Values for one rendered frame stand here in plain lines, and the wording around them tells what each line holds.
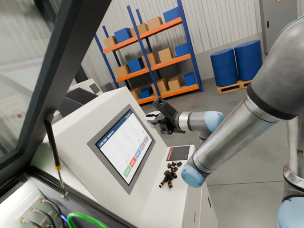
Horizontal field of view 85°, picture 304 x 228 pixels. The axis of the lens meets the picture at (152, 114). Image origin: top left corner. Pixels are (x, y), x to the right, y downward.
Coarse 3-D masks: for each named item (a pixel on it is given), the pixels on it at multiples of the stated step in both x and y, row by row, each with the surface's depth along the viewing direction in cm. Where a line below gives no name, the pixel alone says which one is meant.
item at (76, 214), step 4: (72, 212) 58; (76, 212) 58; (68, 216) 59; (72, 216) 57; (76, 216) 56; (80, 216) 56; (84, 216) 56; (88, 216) 56; (68, 220) 60; (88, 220) 55; (92, 220) 55; (96, 220) 55; (72, 224) 63; (96, 224) 55; (100, 224) 55; (104, 224) 55
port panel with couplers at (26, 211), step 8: (32, 192) 71; (40, 192) 74; (24, 200) 68; (32, 200) 71; (40, 200) 73; (16, 208) 66; (24, 208) 68; (32, 208) 70; (40, 208) 73; (48, 208) 76; (8, 216) 63; (16, 216) 65; (24, 216) 68; (32, 216) 70; (40, 216) 73; (56, 216) 76; (16, 224) 65; (24, 224) 67; (40, 224) 72; (48, 224) 72; (56, 224) 78; (64, 224) 81
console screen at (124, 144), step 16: (128, 112) 111; (112, 128) 93; (128, 128) 104; (144, 128) 118; (96, 144) 81; (112, 144) 89; (128, 144) 99; (144, 144) 111; (112, 160) 84; (128, 160) 94; (144, 160) 105; (128, 176) 89; (128, 192) 85
